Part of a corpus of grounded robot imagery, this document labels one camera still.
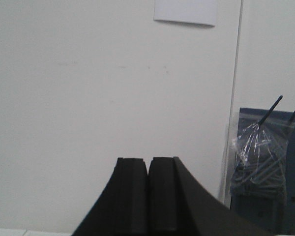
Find white paper on wall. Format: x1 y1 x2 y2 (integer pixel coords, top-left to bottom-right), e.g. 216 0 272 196
153 0 218 27

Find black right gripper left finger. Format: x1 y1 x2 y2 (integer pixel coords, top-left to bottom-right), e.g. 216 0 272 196
73 158 148 236

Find blue pegboard drying rack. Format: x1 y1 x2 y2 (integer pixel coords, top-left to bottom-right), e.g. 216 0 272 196
230 108 295 235

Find clear bag of pegs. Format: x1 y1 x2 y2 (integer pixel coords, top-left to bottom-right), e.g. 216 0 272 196
230 96 295 202

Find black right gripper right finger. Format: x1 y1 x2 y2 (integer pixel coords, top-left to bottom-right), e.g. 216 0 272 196
148 157 271 236

